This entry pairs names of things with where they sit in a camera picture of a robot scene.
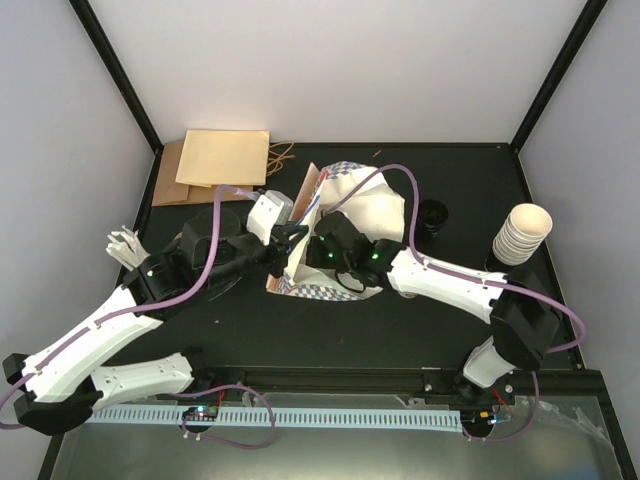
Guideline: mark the black corner frame post right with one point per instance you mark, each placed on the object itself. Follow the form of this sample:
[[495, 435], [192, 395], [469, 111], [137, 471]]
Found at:
[[570, 48]]

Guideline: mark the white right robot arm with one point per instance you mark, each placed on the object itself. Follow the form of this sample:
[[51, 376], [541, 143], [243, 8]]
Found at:
[[522, 327]]

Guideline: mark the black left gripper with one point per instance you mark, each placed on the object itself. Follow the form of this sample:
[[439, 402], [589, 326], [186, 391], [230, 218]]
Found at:
[[285, 237]]

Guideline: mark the white wrapped stirrers bundle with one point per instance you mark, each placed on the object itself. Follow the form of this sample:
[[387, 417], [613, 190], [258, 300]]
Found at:
[[125, 247]]

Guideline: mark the brown kraft paper bag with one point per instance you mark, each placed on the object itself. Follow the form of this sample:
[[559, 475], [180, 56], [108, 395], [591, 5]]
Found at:
[[170, 185]]

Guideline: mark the light tan paper bag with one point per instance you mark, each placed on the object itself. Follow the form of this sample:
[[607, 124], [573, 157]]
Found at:
[[216, 157]]

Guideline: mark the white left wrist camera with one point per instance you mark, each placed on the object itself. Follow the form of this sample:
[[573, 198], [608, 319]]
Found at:
[[271, 209]]

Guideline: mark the light blue slotted cable duct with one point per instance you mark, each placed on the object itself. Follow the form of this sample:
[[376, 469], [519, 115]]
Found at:
[[327, 418]]

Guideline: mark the black corner frame post left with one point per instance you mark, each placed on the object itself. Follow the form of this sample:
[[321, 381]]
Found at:
[[101, 43]]

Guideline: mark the stack of black lids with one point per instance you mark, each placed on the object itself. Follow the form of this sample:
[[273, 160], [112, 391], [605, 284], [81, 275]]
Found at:
[[432, 216]]

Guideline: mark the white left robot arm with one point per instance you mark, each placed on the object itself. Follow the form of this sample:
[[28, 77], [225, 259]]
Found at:
[[63, 385]]

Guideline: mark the black corner frame post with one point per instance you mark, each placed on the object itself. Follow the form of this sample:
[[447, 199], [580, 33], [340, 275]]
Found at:
[[101, 43], [570, 48]]

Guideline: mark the stack of white paper cups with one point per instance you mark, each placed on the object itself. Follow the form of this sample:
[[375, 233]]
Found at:
[[525, 228]]

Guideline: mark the small electronics board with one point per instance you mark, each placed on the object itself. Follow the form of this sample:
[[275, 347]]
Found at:
[[200, 413]]

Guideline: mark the blue checkered paper bag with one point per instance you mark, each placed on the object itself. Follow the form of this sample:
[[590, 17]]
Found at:
[[356, 225]]

